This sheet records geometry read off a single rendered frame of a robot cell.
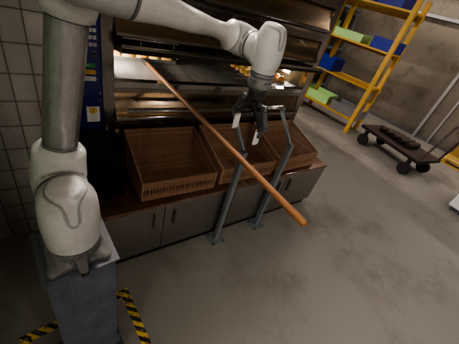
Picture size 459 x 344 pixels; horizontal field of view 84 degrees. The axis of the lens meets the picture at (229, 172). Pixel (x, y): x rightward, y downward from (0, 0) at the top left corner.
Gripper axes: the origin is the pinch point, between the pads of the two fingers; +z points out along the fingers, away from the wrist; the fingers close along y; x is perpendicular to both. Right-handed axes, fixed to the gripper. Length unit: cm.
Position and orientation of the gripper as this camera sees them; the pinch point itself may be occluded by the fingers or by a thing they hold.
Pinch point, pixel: (244, 133)
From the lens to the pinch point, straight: 109.1
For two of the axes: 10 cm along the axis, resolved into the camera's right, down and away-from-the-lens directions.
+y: 5.9, 6.0, -5.4
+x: 7.8, -2.5, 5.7
